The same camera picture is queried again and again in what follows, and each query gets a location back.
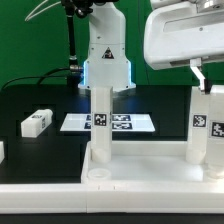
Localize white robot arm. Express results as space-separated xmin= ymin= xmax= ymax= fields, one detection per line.
xmin=79 ymin=0 xmax=224 ymax=91

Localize white thin cables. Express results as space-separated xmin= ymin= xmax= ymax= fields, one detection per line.
xmin=24 ymin=0 xmax=62 ymax=23

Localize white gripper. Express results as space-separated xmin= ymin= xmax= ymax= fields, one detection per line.
xmin=144 ymin=0 xmax=224 ymax=94

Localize marker tag base plate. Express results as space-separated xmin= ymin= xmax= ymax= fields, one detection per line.
xmin=61 ymin=114 xmax=155 ymax=132

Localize white front obstacle bar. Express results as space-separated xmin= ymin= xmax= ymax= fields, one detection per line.
xmin=0 ymin=182 xmax=224 ymax=214

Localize white desk top tray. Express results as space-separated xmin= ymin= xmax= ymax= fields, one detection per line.
xmin=80 ymin=139 xmax=224 ymax=185

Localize white left obstacle block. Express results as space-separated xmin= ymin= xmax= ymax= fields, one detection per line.
xmin=0 ymin=141 xmax=5 ymax=164

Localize black cable hose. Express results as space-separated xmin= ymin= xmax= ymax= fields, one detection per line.
xmin=61 ymin=0 xmax=85 ymax=73

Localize black table cable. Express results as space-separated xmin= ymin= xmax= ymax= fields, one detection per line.
xmin=1 ymin=67 xmax=81 ymax=91

